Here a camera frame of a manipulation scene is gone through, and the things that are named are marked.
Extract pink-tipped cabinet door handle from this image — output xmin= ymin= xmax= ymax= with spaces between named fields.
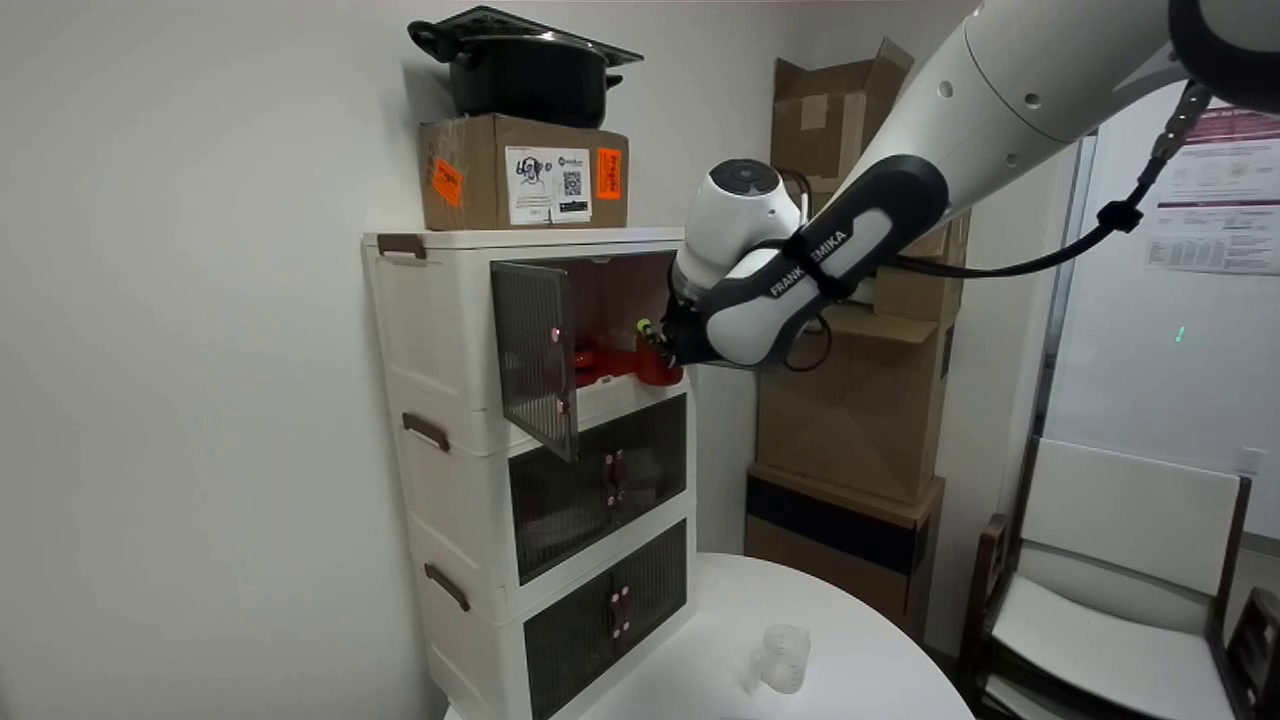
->
xmin=543 ymin=318 xmax=571 ymax=392

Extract black cooking pot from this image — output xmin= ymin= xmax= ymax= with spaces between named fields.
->
xmin=402 ymin=3 xmax=649 ymax=130

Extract white board panel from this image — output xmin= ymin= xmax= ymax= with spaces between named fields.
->
xmin=1013 ymin=76 xmax=1280 ymax=536

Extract stacked brown cardboard boxes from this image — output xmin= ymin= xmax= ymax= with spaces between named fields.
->
xmin=741 ymin=36 xmax=972 ymax=643

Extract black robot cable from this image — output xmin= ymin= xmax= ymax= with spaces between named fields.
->
xmin=783 ymin=76 xmax=1216 ymax=375

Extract cardboard box with labels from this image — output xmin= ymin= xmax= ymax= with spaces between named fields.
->
xmin=416 ymin=110 xmax=632 ymax=235

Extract printed paper notice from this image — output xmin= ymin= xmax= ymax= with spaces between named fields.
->
xmin=1149 ymin=102 xmax=1280 ymax=279

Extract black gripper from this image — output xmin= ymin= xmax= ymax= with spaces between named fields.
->
xmin=654 ymin=300 xmax=717 ymax=369

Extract smoked ribbed cabinet door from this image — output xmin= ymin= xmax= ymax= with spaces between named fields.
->
xmin=507 ymin=420 xmax=619 ymax=589
xmin=610 ymin=520 xmax=691 ymax=673
xmin=610 ymin=392 xmax=691 ymax=542
xmin=519 ymin=564 xmax=623 ymax=720

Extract clear plastic measuring cup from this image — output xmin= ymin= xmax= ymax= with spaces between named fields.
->
xmin=737 ymin=620 xmax=816 ymax=701

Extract white seat dark frame chair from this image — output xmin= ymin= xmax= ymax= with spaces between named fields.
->
xmin=956 ymin=435 xmax=1280 ymax=720

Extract white three-tier plastic cabinet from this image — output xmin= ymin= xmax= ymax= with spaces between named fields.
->
xmin=361 ymin=222 xmax=703 ymax=720

